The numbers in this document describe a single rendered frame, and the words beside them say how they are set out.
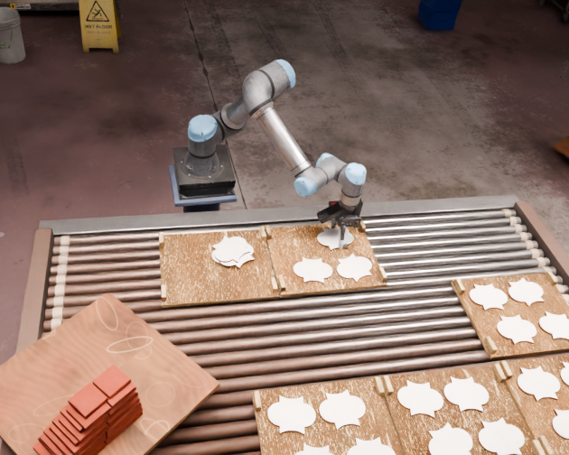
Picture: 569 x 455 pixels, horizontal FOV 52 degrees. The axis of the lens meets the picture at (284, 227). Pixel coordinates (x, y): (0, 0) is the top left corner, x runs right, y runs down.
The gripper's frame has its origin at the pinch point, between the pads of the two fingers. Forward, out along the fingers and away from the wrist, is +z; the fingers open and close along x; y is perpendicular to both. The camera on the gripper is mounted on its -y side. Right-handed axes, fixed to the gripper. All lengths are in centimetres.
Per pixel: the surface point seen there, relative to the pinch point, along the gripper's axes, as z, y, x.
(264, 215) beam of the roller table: 2.9, -25.2, 19.2
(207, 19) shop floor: 95, -4, 409
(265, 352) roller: 2, -37, -48
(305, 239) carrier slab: 0.7, -11.8, 1.2
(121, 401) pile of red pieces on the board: -24, -81, -75
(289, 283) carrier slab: 0.7, -23.1, -20.4
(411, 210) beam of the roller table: 2.3, 39.6, 15.7
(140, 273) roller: 3, -76, -8
